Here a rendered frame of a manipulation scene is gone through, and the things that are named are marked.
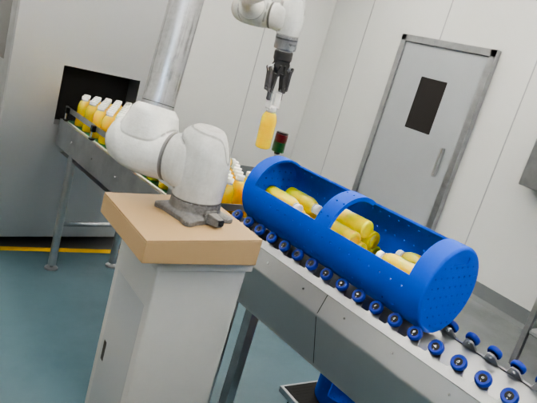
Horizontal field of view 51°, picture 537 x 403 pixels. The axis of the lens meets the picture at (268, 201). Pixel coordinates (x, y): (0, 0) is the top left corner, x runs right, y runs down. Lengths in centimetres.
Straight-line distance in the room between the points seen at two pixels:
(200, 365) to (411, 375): 64
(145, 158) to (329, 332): 81
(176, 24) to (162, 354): 98
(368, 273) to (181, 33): 91
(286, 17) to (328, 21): 542
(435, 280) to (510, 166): 395
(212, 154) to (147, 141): 20
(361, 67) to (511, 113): 212
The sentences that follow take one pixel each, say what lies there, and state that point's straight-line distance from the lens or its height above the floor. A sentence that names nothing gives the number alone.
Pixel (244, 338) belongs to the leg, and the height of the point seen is 43.
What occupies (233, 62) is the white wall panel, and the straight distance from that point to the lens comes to 694.
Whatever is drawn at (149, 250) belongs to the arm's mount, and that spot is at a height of 104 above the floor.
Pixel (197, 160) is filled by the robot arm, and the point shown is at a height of 126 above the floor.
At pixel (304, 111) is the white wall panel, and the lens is 765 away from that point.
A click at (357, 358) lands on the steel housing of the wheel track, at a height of 79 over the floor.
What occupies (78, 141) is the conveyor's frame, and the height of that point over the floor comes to 85.
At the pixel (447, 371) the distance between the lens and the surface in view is 166.
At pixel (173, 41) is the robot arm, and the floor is 156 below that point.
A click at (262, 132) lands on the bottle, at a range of 232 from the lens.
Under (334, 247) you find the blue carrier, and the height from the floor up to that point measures 107.
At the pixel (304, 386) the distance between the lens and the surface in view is 285.
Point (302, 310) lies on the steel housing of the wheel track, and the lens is 195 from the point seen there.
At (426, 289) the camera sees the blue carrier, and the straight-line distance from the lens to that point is 163.
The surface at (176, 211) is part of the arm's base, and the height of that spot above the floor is 109.
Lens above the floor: 160
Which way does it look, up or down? 14 degrees down
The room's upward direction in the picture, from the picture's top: 16 degrees clockwise
